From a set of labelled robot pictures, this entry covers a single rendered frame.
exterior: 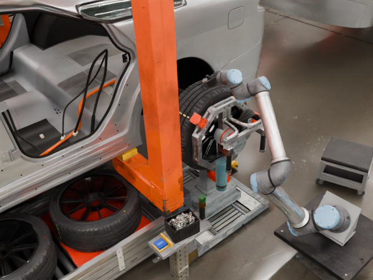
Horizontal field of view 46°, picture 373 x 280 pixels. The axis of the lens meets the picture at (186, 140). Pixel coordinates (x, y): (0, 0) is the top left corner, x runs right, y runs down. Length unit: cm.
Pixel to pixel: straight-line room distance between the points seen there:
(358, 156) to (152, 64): 223
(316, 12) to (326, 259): 302
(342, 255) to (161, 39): 189
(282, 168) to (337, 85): 328
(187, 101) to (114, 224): 98
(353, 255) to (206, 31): 188
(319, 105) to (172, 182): 276
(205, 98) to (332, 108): 250
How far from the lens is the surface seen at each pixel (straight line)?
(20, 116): 370
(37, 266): 304
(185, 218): 300
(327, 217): 306
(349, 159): 401
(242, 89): 279
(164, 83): 251
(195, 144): 310
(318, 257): 323
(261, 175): 266
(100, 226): 313
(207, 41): 340
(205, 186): 367
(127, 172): 332
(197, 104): 305
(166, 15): 238
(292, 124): 494
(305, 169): 435
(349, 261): 326
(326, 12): 532
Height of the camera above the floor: 274
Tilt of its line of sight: 36 degrees down
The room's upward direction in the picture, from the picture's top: 2 degrees counter-clockwise
